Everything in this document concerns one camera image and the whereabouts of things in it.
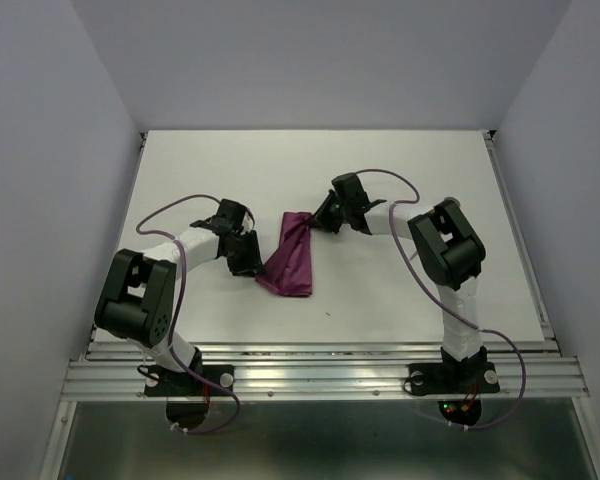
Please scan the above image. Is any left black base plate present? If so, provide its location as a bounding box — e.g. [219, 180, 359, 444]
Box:
[137, 364, 235, 397]

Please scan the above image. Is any aluminium rail frame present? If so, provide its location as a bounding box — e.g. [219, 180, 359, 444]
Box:
[35, 128, 600, 480]

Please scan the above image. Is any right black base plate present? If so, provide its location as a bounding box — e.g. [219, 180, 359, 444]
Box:
[402, 363, 500, 397]

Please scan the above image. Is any purple cloth napkin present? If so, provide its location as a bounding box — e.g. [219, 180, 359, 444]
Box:
[256, 212, 313, 298]

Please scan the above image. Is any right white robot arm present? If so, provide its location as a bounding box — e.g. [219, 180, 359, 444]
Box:
[309, 172, 486, 390]

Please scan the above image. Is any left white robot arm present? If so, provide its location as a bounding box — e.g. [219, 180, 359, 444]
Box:
[94, 199, 263, 394]

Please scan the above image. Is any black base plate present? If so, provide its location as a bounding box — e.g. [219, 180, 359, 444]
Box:
[402, 363, 500, 397]
[137, 364, 235, 397]

